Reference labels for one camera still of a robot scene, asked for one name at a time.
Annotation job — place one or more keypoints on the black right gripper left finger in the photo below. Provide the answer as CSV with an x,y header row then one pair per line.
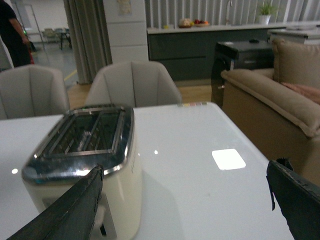
x,y
71,216

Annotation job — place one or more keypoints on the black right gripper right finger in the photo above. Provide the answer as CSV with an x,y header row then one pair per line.
x,y
298,199

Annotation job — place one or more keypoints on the cream two-slot toaster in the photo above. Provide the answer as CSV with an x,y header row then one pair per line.
x,y
83,138

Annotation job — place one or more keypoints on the beige sofa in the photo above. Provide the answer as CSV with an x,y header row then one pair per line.
x,y
280,122

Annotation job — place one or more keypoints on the pink cushion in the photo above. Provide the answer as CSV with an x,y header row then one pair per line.
x,y
310,93

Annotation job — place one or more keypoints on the left grey upholstered chair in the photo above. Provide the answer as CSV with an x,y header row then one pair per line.
x,y
32,91

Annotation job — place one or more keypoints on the grey upholstered chair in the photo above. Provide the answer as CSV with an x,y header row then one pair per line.
x,y
32,91
134,84

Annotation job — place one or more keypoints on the right grey upholstered chair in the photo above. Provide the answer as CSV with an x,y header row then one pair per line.
x,y
134,84

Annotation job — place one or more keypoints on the black appliance cabinet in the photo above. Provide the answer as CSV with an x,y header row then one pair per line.
x,y
229,55

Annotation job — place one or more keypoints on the person in dark clothes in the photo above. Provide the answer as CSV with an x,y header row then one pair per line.
x,y
13,36

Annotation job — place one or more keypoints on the distant table with chairs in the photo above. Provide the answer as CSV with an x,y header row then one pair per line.
x,y
57,35

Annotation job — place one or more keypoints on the dark grey kitchen counter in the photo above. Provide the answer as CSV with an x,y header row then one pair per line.
x,y
188,53

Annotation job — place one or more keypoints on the potted green plant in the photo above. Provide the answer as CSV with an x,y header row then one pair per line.
x,y
265,11

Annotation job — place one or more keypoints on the beige curtain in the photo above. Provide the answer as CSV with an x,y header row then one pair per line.
x,y
89,37

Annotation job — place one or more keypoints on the white drawer cabinet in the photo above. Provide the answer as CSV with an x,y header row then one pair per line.
x,y
127,30

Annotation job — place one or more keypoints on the wooden fruit bowl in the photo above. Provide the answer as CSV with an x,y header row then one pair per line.
x,y
201,23

